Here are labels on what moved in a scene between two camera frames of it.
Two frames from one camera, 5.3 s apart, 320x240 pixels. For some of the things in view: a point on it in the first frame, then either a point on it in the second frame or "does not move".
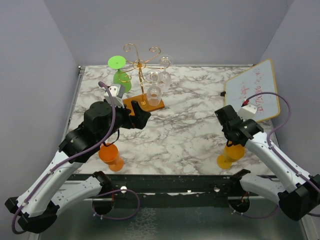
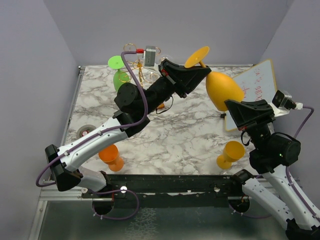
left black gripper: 140,119 -> 183,79
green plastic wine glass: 120,77 does not move
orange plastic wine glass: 109,155 does not move
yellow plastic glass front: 231,154 does not move
